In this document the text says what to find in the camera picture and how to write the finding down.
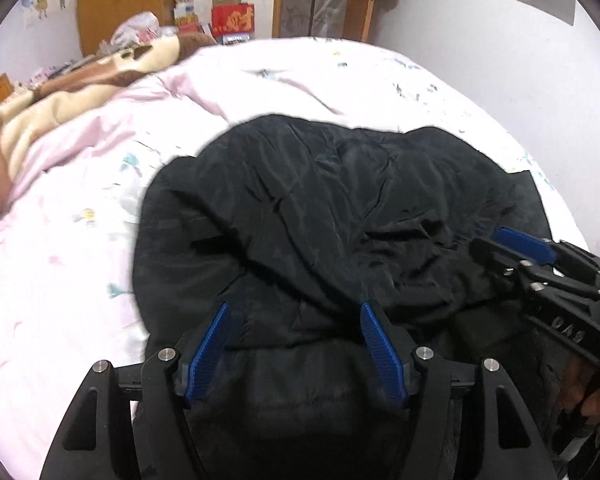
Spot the person's right hand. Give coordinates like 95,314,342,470
554,353,600,441

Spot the white plastic bag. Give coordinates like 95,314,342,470
110,12,160,47

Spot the red gift box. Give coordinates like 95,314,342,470
211,3,256,37

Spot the black puffer jacket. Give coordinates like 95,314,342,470
133,115,562,479

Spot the brown cream plush blanket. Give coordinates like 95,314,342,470
0,32,215,215

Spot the pink floral duvet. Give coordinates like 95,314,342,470
0,38,585,479

